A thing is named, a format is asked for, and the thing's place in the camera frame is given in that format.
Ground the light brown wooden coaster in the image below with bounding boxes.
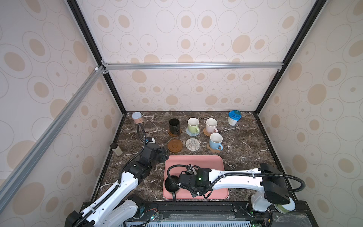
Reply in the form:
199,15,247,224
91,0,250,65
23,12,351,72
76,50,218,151
167,139,183,153

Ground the black mug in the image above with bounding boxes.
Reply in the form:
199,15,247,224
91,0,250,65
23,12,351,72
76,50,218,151
164,176,180,202
169,118,181,134

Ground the dark brown wooden coaster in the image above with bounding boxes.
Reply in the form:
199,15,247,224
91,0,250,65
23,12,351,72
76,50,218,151
168,130,182,137

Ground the white woven round coaster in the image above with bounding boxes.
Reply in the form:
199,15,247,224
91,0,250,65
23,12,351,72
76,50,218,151
185,138,200,151

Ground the cork paw print coaster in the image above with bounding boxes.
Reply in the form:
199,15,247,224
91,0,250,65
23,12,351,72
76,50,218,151
207,143,221,153

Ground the grey felt round coaster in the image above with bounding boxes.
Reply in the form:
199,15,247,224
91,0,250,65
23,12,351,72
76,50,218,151
186,128,200,137

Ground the green handled white mug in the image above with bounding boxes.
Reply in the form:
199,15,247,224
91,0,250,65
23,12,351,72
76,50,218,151
187,118,200,134

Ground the blue handled white mug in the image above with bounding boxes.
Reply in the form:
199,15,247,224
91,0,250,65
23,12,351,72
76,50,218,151
209,133,224,151

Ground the woven rattan round coaster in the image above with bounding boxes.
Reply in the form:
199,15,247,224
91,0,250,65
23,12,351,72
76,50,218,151
203,128,212,137

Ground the pink handled white mug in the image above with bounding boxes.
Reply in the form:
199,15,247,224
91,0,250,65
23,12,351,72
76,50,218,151
206,118,218,134

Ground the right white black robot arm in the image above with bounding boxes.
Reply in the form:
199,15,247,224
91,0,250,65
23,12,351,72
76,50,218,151
167,163,306,212

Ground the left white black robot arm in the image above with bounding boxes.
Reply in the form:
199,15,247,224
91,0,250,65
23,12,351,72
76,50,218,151
65,143,169,227

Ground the pink rectangular tray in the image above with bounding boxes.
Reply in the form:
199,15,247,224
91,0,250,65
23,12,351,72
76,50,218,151
163,155,229,200

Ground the pink jar white lid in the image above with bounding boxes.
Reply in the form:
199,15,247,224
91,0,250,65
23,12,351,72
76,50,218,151
132,112,144,124

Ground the small bottle black cap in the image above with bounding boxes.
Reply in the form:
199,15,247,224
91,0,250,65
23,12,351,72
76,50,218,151
110,142,123,157

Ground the white cup blue lid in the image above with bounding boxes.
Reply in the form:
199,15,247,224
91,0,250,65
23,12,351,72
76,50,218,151
228,110,242,126

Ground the horizontal aluminium bar rear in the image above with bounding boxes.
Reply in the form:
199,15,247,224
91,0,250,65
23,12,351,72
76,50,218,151
95,61,284,72

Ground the diagonal aluminium bar left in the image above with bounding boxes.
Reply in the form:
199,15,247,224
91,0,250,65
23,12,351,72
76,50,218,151
1,65,105,212

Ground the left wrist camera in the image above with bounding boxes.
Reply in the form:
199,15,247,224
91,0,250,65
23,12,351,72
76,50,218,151
139,137,161,166

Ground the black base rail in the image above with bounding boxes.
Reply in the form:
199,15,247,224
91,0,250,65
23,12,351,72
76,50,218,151
74,201,318,227

